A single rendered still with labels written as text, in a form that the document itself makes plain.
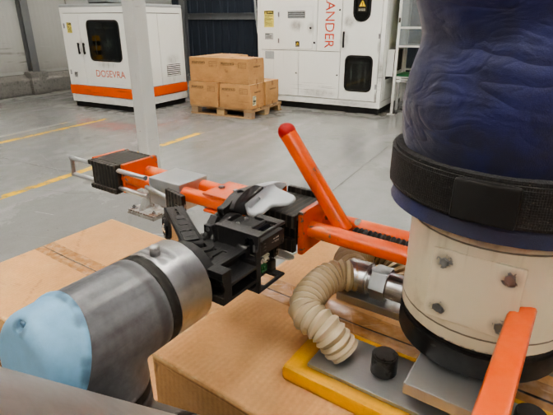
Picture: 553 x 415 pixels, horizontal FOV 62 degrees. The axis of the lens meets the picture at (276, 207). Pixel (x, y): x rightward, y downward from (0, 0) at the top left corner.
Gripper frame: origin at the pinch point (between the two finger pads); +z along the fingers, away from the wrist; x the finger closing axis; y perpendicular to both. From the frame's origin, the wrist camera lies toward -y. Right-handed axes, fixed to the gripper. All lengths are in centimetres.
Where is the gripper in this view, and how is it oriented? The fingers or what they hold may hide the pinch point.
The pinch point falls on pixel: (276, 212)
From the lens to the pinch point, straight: 63.6
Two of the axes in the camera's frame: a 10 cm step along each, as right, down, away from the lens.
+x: 0.0, -9.3, -3.8
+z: 5.6, -3.1, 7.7
